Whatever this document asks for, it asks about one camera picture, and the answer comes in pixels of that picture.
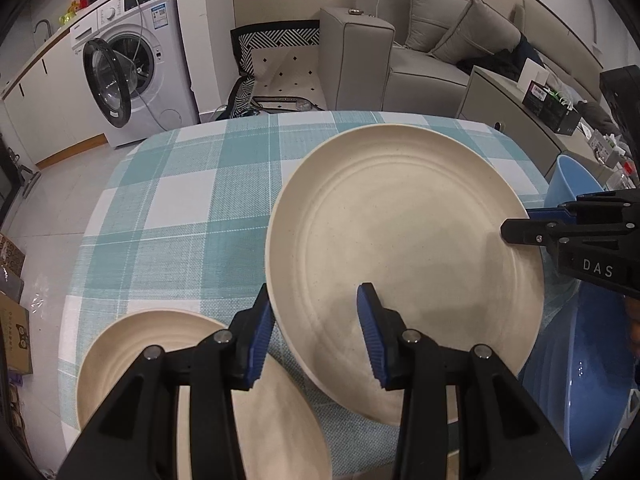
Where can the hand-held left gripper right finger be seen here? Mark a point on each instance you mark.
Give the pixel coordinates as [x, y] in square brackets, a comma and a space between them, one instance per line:
[370, 330]

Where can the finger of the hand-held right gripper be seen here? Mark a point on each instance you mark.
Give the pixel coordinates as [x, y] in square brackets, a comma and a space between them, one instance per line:
[550, 214]
[525, 232]

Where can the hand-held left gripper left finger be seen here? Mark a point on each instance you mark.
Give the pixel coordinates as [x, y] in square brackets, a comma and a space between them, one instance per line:
[260, 340]

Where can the blue bowl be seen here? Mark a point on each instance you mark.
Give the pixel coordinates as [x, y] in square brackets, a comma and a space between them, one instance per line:
[590, 360]
[570, 180]

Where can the cream plate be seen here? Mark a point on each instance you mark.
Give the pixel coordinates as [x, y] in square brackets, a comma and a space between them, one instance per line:
[415, 240]
[125, 350]

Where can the person's right hand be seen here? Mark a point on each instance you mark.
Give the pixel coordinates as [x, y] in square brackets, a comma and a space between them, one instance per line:
[632, 330]

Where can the small grey box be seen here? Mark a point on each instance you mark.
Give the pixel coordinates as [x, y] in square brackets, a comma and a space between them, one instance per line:
[605, 147]

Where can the grey side cabinet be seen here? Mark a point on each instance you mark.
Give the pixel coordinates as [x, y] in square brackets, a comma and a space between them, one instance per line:
[510, 115]

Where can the black cardboard box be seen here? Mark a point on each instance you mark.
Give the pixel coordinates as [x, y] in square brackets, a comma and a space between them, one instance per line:
[545, 105]

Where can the teal checked tablecloth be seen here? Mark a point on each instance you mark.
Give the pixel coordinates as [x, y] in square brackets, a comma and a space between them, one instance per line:
[190, 240]

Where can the white box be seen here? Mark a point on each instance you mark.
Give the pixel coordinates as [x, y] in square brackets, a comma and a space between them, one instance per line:
[532, 72]

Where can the dark clothing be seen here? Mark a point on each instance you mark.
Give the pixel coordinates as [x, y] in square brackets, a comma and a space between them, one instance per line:
[500, 60]

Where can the grey sofa cushion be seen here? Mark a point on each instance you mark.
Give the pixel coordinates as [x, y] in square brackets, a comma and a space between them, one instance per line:
[435, 15]
[475, 30]

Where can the grey sofa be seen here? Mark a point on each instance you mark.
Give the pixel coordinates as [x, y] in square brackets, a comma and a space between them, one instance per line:
[360, 60]

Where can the brown cardboard box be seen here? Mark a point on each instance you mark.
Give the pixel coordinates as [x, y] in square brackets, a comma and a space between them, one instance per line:
[12, 330]

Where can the patterned cardboard box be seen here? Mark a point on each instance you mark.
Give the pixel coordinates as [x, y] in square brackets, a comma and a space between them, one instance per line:
[10, 255]

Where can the grey floor vacuum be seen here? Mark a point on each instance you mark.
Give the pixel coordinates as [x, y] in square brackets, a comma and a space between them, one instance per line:
[27, 175]

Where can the black framed glass door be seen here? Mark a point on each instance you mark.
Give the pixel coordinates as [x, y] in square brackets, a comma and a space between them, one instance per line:
[6, 180]

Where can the white washing machine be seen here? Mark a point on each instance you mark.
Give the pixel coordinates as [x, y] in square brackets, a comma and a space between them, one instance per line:
[165, 45]

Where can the white kitchen base cabinet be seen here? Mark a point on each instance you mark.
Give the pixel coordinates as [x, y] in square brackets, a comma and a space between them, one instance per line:
[55, 95]

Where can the small colourful containers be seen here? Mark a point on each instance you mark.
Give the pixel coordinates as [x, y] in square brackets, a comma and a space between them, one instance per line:
[70, 10]

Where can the metal kitchen faucet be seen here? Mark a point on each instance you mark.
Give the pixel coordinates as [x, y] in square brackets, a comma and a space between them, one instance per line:
[42, 24]

